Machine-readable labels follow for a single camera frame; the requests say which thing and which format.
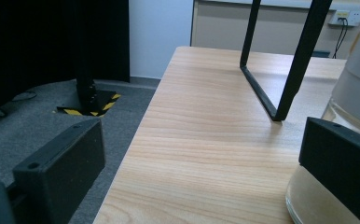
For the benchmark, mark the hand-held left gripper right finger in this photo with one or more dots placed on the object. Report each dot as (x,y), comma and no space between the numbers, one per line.
(339,165)

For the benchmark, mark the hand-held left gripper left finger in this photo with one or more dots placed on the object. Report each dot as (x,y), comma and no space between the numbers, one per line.
(60,174)

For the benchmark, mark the black metal frame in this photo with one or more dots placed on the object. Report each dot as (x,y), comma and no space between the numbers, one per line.
(296,71)

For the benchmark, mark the black metal stand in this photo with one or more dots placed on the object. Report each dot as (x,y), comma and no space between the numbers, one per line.
(86,90)

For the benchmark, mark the white wall socket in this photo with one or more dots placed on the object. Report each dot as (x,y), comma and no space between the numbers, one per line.
(349,17)

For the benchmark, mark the yellow black striped base plate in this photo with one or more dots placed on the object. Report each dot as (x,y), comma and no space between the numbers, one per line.
(106,104)

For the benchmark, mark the black curtain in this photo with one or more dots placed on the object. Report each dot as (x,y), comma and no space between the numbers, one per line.
(44,43)

